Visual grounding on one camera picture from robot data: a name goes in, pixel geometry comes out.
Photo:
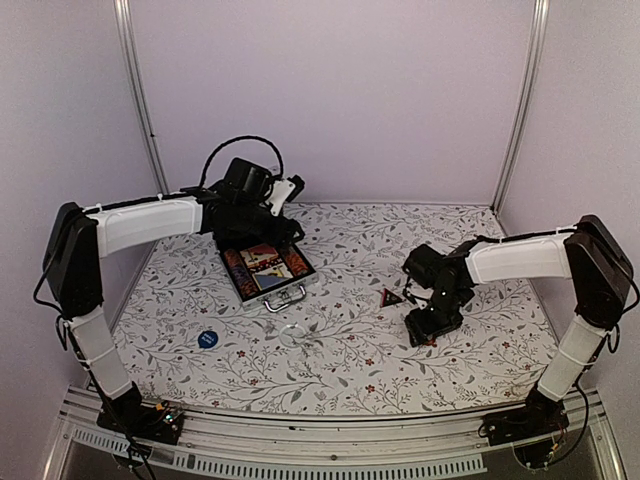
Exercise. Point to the poker chip row right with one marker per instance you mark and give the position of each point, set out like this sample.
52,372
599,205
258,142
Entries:
294,262

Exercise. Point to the black triangle marker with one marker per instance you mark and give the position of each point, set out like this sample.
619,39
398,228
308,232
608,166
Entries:
389,298

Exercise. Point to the clear round dealer button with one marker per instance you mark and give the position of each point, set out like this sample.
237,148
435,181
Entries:
293,335

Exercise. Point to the aluminium frame post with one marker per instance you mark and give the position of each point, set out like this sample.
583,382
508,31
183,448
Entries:
125,27
533,60

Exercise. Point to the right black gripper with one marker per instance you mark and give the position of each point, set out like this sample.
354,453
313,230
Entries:
421,329

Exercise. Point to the left aluminium frame post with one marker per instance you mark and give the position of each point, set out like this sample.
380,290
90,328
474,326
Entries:
125,27

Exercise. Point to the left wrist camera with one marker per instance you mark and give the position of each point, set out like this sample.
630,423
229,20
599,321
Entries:
284,190

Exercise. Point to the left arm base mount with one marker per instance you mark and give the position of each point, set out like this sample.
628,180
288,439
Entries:
162,423

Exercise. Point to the right aluminium frame post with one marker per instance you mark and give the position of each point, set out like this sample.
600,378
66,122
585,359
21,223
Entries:
533,60

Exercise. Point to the poker chip row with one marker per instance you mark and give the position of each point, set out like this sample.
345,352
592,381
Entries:
294,262
240,274

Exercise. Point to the poker chip row left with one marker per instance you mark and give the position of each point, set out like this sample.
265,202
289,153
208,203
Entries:
240,274

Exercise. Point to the floral table mat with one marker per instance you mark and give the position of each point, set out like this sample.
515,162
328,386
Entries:
357,359

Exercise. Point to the front aluminium rail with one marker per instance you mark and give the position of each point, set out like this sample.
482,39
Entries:
231,444

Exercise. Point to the aluminium poker case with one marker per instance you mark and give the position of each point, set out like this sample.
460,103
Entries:
277,298

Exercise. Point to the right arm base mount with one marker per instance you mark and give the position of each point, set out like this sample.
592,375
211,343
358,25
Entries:
538,428

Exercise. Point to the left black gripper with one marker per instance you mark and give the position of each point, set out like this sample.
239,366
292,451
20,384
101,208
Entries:
285,232

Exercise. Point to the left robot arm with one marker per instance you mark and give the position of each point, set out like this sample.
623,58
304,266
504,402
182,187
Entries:
79,240

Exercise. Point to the blue round button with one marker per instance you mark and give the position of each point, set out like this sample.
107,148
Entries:
208,339

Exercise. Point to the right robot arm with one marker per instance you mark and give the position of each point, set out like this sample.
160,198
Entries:
585,253

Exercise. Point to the blue playing card deck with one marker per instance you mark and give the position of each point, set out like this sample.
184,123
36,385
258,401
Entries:
272,277

